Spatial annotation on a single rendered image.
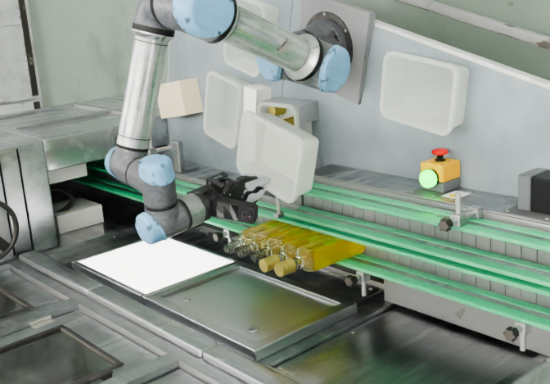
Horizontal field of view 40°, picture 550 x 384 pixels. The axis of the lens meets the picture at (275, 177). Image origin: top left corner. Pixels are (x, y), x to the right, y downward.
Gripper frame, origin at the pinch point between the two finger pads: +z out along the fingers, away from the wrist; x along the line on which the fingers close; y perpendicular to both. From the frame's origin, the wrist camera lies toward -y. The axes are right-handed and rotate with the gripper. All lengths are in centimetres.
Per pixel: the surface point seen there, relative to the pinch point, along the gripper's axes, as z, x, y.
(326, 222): 13.6, 13.7, -7.1
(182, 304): -20.3, 33.7, 11.6
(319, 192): 15.7, 7.4, -2.3
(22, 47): 93, 80, 367
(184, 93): 29, 8, 77
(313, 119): 33.6, -0.6, 19.1
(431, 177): 26.6, -4.0, -29.4
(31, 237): -28, 48, 90
